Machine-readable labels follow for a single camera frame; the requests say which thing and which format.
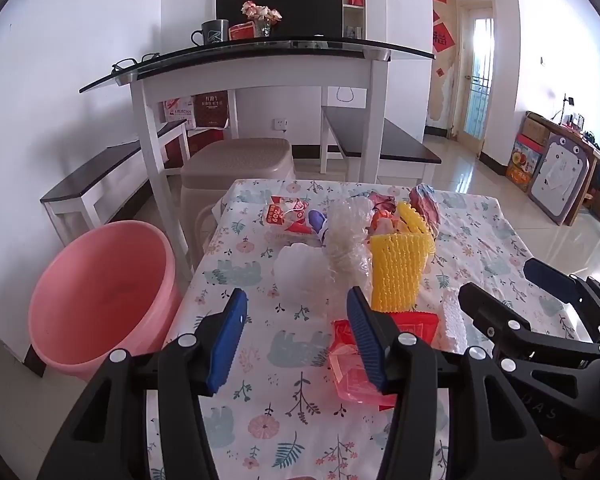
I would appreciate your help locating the small red box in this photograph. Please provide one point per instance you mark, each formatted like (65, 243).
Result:
(240, 32)

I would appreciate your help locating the black tripod stand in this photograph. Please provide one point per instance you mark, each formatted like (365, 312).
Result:
(566, 107)

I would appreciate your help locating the black monitor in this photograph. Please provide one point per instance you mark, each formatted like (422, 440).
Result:
(305, 10)

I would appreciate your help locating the white table black glass top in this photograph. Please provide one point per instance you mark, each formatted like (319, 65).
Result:
(260, 67)

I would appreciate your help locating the pink plastic basin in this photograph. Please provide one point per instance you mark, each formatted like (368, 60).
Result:
(100, 300)

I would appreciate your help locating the brown cardboard box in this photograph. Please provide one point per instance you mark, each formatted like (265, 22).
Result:
(535, 130)

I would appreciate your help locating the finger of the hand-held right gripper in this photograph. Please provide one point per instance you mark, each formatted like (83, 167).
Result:
(485, 310)
(550, 280)

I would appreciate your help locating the large yellow foam net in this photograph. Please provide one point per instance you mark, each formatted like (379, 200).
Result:
(397, 270)

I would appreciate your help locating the red cloud print paper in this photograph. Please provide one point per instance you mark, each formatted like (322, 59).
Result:
(425, 202)

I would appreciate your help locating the red plastic bag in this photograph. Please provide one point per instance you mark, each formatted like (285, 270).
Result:
(347, 375)

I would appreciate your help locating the white wall shelf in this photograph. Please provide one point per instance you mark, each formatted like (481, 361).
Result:
(352, 17)

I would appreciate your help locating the orange wrapper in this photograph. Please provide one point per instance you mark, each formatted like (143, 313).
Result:
(382, 217)

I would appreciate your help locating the black eyeglasses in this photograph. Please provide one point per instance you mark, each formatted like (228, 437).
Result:
(152, 56)

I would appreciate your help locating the grey children's drawing board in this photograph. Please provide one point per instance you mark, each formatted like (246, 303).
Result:
(560, 175)

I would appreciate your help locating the red cardboard box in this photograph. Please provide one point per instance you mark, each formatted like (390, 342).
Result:
(202, 142)

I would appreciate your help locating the clear plastic bag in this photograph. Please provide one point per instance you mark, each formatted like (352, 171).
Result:
(347, 240)

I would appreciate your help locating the red white snack wrapper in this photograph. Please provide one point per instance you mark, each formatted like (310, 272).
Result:
(280, 215)

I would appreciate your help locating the white paper bag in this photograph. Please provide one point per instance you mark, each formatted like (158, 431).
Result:
(335, 97)

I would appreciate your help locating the red packet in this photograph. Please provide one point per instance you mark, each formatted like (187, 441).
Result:
(420, 325)

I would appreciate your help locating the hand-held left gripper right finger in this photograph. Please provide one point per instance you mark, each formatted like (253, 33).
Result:
(367, 340)

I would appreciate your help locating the dark grey mug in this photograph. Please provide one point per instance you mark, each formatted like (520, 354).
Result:
(212, 32)

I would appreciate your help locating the dark red box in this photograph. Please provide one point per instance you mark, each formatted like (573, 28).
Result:
(211, 110)

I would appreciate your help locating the white glass door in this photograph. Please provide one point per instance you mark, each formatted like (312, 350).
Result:
(480, 85)

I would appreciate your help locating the beige plastic stool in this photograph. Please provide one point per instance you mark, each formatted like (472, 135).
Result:
(235, 165)

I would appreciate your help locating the pink flowers in glass vase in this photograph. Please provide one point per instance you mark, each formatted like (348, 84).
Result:
(262, 27)

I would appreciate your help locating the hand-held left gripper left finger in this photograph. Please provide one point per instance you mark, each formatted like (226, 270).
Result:
(227, 340)

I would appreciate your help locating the white foam block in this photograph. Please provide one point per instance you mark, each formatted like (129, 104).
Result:
(452, 325)

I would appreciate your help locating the dark top white bench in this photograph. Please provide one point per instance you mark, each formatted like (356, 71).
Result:
(375, 135)
(95, 170)

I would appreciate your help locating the purple wrapper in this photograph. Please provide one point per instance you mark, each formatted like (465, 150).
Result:
(317, 222)

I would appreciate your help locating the white wall outlet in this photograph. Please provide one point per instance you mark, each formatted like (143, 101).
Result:
(281, 125)

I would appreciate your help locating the fruit print box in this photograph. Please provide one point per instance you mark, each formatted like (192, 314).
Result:
(522, 162)

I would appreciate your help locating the small yellow foam net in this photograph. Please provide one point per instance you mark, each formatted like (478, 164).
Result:
(411, 217)

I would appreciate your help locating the white foam wrap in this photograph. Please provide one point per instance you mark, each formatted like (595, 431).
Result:
(300, 270)

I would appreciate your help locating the floral animal print tablecloth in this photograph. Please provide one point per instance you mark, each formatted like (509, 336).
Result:
(290, 410)

